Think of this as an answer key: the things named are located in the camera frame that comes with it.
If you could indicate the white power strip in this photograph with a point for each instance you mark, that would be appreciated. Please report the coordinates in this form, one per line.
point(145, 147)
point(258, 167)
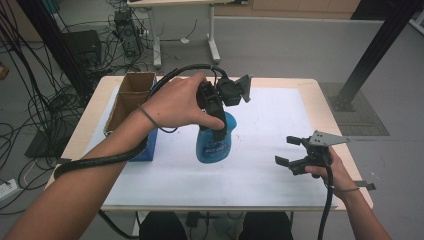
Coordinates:
point(7, 190)

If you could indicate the black tape strip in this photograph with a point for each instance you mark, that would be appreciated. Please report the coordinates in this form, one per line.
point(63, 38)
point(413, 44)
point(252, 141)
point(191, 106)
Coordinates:
point(366, 185)
point(61, 160)

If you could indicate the black frame post with base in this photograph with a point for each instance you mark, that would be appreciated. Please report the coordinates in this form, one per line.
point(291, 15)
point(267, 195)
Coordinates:
point(376, 50)

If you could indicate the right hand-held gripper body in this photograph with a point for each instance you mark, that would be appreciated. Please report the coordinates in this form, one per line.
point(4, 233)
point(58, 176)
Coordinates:
point(321, 153)

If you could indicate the black wrist band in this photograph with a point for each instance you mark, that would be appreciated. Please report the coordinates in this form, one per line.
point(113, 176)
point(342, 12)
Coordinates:
point(346, 190)
point(150, 118)

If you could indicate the person's right hand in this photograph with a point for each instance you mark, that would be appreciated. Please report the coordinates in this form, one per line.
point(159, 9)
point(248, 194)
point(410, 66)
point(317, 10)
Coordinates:
point(340, 176)

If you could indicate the person's right leg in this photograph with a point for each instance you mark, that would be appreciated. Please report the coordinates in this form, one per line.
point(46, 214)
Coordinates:
point(265, 226)

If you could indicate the person's left leg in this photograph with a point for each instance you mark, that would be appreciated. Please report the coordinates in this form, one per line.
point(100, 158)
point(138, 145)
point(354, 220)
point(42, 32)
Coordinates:
point(163, 226)

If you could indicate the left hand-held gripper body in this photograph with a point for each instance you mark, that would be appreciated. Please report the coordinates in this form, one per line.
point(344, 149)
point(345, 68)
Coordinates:
point(230, 91)

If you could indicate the black floor plate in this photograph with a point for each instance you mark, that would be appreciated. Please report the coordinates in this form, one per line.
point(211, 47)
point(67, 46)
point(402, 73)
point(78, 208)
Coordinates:
point(43, 146)

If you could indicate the person's left hand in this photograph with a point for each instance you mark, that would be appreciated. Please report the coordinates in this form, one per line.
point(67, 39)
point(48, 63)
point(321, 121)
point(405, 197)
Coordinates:
point(176, 103)

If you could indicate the blue bottle with white cap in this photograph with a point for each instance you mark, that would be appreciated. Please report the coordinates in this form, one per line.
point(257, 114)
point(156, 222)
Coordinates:
point(210, 150)

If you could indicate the person's leg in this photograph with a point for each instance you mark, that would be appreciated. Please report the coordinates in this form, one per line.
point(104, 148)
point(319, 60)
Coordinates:
point(163, 226)
point(265, 226)

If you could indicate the wooden table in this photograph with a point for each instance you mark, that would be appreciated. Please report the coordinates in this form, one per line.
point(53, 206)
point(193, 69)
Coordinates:
point(333, 110)

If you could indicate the white desk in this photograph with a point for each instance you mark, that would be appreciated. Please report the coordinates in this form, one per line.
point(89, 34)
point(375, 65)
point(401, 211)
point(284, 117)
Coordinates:
point(213, 40)

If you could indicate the black box on floor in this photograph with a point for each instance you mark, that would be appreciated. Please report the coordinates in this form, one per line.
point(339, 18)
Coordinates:
point(81, 46)

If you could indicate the black power adapter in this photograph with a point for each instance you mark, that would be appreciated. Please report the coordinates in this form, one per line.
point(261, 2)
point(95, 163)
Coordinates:
point(193, 220)

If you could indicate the blue cardboard box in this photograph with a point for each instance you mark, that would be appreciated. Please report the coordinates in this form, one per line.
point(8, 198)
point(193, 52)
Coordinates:
point(128, 96)

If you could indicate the white table mat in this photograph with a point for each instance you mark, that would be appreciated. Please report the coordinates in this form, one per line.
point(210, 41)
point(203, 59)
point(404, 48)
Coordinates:
point(233, 186)

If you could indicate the black computer tower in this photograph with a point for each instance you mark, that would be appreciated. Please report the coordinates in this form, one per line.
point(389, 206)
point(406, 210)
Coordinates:
point(128, 33)

